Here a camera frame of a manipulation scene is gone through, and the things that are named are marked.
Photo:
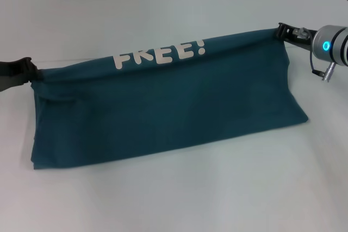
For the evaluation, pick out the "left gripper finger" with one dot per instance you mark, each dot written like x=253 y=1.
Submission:
x=36 y=73

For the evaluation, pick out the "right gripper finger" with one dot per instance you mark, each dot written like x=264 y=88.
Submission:
x=280 y=31

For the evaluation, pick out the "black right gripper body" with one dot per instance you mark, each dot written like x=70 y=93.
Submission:
x=299 y=40

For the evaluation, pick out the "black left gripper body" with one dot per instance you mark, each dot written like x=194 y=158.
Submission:
x=13 y=75

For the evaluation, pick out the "teal blue t-shirt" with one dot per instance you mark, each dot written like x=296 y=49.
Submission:
x=163 y=107

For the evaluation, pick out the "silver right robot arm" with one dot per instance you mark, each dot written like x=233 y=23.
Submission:
x=330 y=46

